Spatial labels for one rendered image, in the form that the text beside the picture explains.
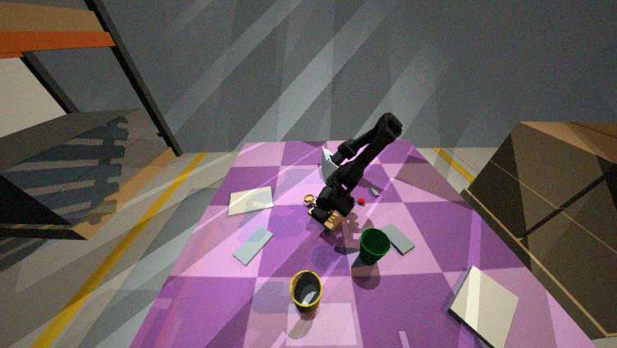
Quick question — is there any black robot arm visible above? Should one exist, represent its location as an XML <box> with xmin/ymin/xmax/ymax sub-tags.
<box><xmin>316</xmin><ymin>112</ymin><xmax>403</xmax><ymax>218</ymax></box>

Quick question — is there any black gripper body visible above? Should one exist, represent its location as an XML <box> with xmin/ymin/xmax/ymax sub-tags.
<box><xmin>311</xmin><ymin>194</ymin><xmax>351</xmax><ymax>223</ymax></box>

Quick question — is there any yellow open cylinder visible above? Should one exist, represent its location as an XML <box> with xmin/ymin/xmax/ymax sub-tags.
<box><xmin>290</xmin><ymin>270</ymin><xmax>322</xmax><ymax>313</ymax></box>

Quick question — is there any green cup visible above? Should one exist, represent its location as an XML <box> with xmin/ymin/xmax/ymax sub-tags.
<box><xmin>359</xmin><ymin>228</ymin><xmax>391</xmax><ymax>266</ymax></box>

